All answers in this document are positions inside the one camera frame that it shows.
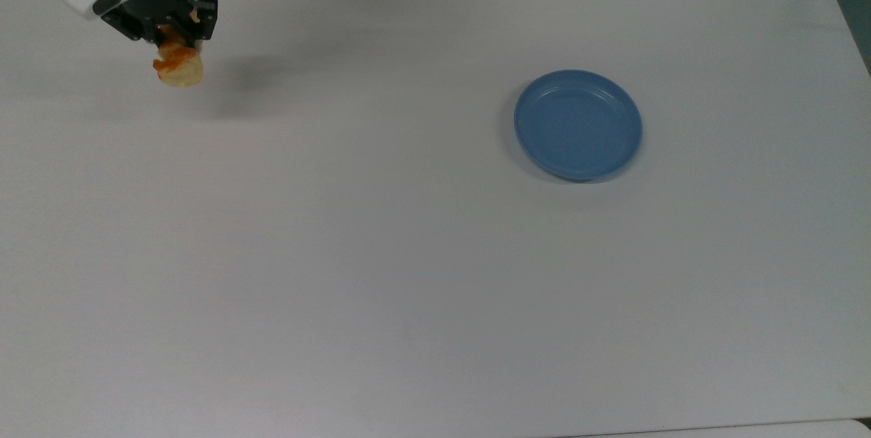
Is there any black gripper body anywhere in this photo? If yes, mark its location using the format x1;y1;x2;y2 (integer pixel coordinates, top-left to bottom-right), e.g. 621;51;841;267
102;0;199;41

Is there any orange glazed bread loaf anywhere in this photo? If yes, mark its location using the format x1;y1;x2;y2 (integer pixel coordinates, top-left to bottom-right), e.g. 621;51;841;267
152;24;204;89

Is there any blue round plate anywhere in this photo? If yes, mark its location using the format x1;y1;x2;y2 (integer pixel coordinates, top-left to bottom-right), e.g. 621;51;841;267
513;69;644;182

